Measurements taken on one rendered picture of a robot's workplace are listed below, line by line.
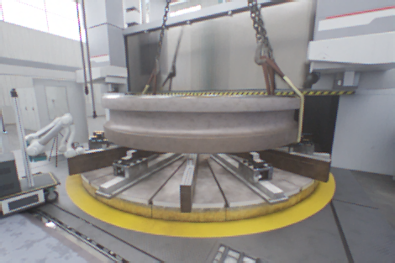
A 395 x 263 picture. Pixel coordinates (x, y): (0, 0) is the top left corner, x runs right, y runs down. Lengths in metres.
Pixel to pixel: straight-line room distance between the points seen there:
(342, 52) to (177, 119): 2.66
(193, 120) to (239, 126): 0.78
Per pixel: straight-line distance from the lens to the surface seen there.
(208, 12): 6.27
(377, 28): 4.18
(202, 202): 2.68
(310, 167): 3.85
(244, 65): 5.65
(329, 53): 3.59
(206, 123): 2.94
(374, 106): 5.68
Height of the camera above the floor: 1.74
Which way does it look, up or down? 11 degrees down
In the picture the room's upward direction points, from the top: straight up
